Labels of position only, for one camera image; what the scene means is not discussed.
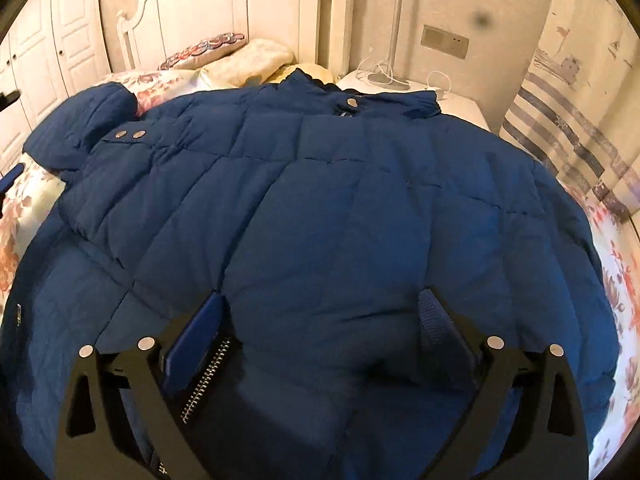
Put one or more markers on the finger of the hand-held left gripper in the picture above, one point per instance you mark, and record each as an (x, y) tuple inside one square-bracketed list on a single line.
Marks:
[(9, 180), (7, 99)]

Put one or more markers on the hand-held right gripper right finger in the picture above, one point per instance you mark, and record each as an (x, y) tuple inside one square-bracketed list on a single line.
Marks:
[(442, 340)]

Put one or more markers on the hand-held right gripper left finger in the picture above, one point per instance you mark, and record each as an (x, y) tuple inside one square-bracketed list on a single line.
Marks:
[(192, 345)]

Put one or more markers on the blue puffer jacket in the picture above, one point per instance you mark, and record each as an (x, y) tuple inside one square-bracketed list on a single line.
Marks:
[(325, 210)]

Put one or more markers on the white wardrobe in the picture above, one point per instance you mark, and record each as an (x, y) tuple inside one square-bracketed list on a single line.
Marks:
[(50, 35)]

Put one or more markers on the floral bed sheet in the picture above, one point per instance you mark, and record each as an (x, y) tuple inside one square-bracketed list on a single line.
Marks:
[(620, 270)]

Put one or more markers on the embroidered patterned pillow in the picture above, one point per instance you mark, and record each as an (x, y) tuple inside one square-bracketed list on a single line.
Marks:
[(200, 50)]

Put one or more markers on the white wooden headboard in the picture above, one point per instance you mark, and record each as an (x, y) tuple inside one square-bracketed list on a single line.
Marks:
[(200, 5)]

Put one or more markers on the white nightstand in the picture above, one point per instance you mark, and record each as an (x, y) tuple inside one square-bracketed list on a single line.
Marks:
[(460, 110)]

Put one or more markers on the cream fluffy pillow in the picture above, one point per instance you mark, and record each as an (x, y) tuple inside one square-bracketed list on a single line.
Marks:
[(255, 57)]

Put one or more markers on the striped printed curtain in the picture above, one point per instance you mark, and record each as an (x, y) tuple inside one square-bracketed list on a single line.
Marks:
[(575, 110)]

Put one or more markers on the cream ruffled pillow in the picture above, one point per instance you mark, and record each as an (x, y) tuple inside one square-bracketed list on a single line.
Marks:
[(317, 72)]

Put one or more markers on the grey floor lamp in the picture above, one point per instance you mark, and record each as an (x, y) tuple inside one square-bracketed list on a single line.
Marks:
[(395, 20)]

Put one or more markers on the grey wall socket panel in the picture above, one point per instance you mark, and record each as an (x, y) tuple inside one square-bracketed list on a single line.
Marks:
[(445, 40)]

